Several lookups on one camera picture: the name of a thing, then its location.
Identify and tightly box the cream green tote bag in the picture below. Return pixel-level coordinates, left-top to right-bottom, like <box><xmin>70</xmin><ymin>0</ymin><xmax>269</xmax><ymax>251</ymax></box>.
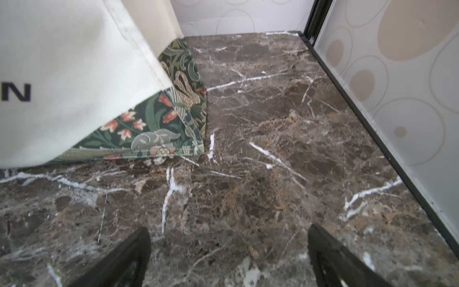
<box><xmin>1</xmin><ymin>1</ymin><xmax>206</xmax><ymax>169</ymax></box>

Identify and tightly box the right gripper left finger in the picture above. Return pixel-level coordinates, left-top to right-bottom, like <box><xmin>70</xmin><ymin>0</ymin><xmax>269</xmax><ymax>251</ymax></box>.
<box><xmin>70</xmin><ymin>227</ymin><xmax>151</xmax><ymax>287</ymax></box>

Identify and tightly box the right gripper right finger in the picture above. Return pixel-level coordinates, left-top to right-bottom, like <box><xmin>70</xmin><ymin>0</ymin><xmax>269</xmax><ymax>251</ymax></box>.
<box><xmin>308</xmin><ymin>224</ymin><xmax>391</xmax><ymax>287</ymax></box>

